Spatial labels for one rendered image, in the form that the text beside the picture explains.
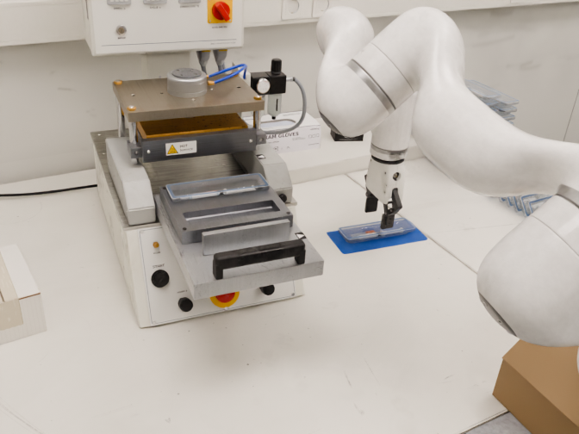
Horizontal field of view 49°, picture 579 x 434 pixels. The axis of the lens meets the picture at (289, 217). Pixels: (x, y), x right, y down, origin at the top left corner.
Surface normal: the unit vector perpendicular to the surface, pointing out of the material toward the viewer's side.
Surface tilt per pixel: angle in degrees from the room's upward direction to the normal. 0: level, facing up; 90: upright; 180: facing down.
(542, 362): 43
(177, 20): 90
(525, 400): 90
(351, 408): 0
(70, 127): 90
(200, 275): 0
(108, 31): 90
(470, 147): 65
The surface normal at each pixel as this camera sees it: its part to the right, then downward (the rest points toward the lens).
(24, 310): 0.55, 0.44
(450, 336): 0.06, -0.86
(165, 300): 0.36, 0.08
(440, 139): -0.82, 0.02
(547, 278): -0.27, -0.04
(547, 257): -0.42, -0.27
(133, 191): 0.29, -0.33
